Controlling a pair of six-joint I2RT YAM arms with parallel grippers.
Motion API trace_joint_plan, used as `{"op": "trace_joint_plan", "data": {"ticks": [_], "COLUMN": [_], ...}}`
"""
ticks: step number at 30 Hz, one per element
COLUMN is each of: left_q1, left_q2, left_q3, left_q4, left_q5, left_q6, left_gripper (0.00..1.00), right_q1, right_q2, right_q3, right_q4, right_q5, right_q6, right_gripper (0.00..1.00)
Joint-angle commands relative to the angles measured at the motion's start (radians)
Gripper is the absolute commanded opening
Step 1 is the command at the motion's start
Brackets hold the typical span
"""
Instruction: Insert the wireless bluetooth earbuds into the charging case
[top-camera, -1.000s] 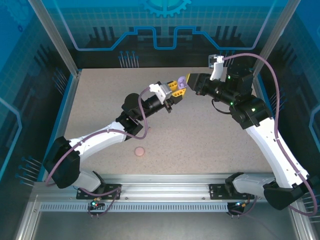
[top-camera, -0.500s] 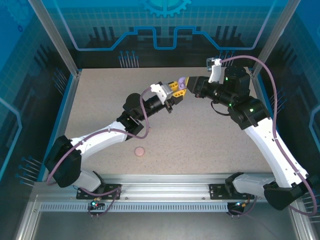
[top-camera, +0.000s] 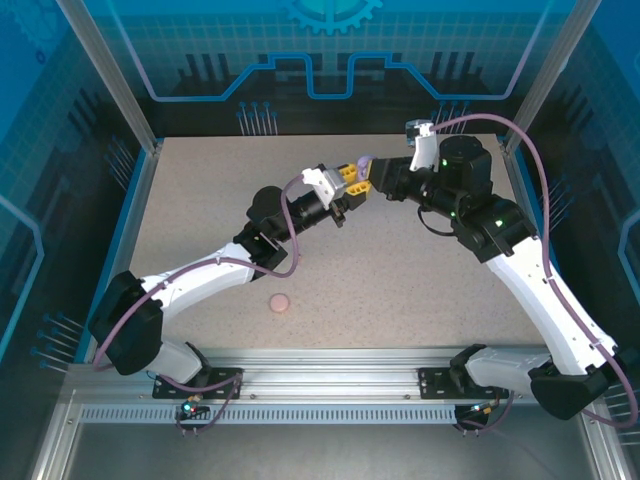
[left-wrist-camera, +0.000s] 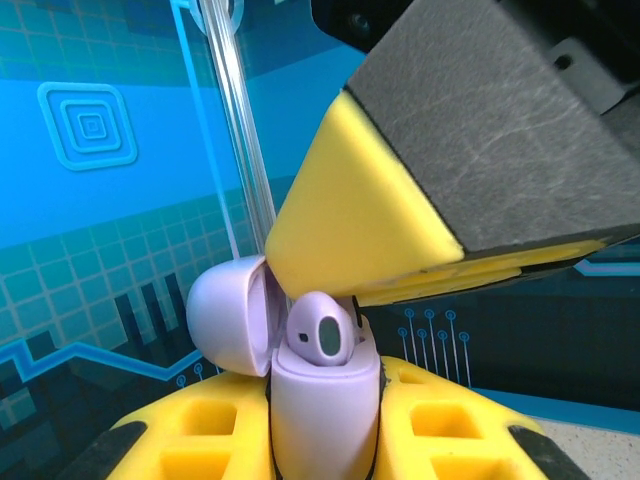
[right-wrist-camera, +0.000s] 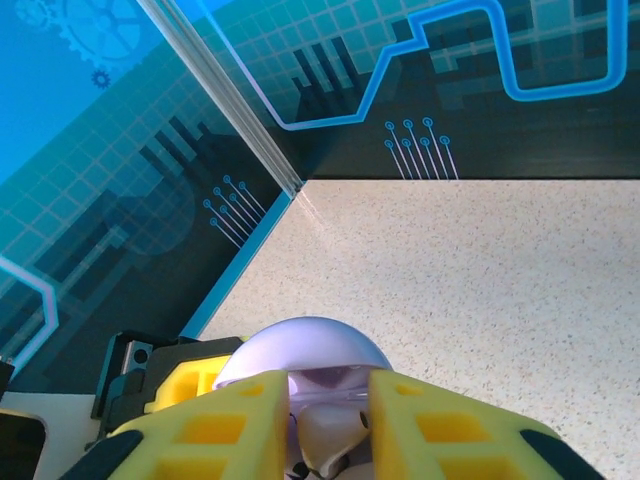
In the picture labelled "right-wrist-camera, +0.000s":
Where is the aluminium frame post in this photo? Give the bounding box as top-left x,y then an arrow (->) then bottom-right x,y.
137,0 -> 304,196

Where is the round earbud charging case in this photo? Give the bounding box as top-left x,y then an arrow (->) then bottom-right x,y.
212,315 -> 396,409

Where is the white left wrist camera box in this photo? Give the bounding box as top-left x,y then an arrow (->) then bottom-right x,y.
0,391 -> 109,480

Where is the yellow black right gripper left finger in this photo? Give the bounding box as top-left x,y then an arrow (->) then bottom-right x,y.
58,370 -> 292,480

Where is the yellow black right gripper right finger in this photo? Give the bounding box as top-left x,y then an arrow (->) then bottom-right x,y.
368,370 -> 609,480

